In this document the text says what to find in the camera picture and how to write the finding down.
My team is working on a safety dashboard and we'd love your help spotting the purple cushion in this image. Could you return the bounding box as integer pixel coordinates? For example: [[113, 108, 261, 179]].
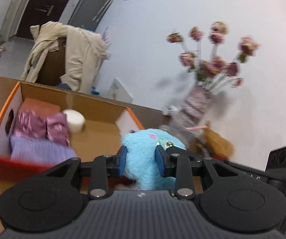
[[10, 135, 77, 166]]

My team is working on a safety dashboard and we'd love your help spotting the pink satin bow scrunchie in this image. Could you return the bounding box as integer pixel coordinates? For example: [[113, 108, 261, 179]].
[[13, 110, 70, 147]]

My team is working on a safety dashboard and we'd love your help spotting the white foam cylinder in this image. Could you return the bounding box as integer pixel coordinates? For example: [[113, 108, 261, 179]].
[[63, 109, 86, 134]]

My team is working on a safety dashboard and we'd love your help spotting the light blue plush toy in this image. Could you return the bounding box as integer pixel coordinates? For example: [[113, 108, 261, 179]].
[[122, 128, 185, 190]]

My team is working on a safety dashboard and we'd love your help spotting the red cardboard box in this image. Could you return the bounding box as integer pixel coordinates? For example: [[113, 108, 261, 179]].
[[0, 82, 143, 181]]

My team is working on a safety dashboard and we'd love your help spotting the dried pink flower bouquet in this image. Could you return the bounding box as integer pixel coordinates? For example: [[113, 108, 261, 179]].
[[166, 21, 261, 92]]

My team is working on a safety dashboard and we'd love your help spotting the brown chair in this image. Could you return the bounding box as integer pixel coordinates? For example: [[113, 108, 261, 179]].
[[35, 37, 66, 86]]

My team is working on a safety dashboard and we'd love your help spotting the beige coat on chair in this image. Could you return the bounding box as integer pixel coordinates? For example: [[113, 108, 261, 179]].
[[21, 21, 108, 94]]

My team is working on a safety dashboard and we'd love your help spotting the grey cabinet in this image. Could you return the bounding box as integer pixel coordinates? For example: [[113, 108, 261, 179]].
[[67, 0, 113, 32]]

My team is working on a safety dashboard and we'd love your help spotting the dark entrance door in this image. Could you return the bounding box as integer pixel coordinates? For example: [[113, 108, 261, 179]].
[[16, 0, 69, 39]]

